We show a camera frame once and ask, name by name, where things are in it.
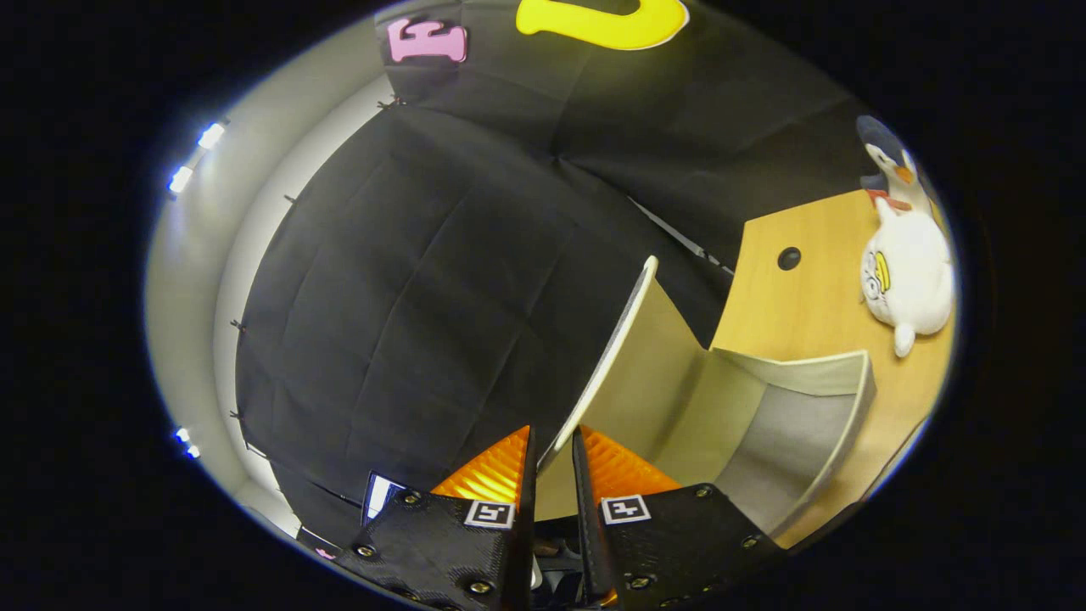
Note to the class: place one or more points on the beige foldable storage box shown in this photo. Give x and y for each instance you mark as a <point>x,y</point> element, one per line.
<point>721,407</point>

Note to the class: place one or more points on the computer monitor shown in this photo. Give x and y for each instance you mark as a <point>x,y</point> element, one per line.
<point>379,494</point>

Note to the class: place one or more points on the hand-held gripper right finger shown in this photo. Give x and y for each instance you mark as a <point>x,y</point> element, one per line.
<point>587,526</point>

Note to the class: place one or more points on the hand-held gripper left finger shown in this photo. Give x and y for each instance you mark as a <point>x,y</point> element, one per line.
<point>526,526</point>

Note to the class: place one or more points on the small ceiling light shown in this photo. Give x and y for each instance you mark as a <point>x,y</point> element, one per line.
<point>181,180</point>
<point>211,136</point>
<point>187,443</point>

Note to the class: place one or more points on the penguin plush toy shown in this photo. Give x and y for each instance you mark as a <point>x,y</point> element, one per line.
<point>887,161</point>

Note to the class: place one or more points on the white round plush toy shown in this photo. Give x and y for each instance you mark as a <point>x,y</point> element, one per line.
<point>912,271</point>

